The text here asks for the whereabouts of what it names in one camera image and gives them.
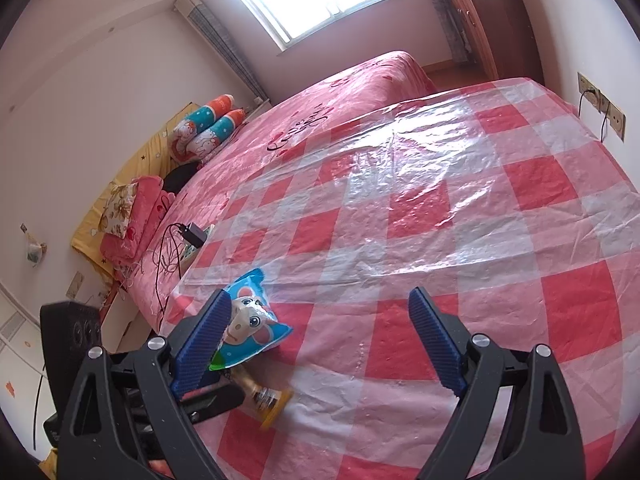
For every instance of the yellow snack wrapper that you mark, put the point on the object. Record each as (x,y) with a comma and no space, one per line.
(267,400)

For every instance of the bed with pink heart blanket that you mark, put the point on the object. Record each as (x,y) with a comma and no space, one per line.
(280,125)

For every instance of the folded pink blanket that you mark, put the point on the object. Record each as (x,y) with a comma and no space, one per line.
(145,210)

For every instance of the blue mouse print snack packet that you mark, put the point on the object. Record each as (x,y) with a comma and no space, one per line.
(250,310)

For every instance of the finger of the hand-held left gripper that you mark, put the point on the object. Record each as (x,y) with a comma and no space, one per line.
(215,402)

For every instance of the white power strip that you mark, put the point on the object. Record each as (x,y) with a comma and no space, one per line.
(189,256)

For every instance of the cartoon print pillow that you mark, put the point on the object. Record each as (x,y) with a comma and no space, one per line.
(205,117)
(220,135)

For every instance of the window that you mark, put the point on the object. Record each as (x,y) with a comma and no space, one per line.
(310,0)

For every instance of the brown wooden cabinet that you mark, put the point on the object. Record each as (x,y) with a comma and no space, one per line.
(500,25)

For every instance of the yellow bed headboard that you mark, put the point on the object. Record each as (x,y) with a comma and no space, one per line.
(145,160)

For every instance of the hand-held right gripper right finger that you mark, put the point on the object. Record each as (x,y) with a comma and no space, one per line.
(435,345)

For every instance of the floral pillow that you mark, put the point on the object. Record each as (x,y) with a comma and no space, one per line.
(120,210)

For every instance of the pink checkered plastic tablecloth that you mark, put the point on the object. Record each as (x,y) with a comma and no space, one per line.
(425,210)

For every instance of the beige wall socket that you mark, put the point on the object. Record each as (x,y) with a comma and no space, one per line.
(590,91)
(616,121)

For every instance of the black cloth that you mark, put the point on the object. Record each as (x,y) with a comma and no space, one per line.
(180,177)

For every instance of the grey checked curtain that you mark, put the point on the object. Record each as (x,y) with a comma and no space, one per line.
(450,25)
(225,45)

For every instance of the wall switch plate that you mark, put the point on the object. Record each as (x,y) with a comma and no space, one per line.
(75,285)

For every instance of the black charger plug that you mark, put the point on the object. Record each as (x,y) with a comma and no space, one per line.
(194,235)

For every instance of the white bedside cabinet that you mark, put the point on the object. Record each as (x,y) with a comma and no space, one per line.
(132,325)

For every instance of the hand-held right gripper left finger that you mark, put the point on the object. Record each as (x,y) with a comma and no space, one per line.
(200,350)

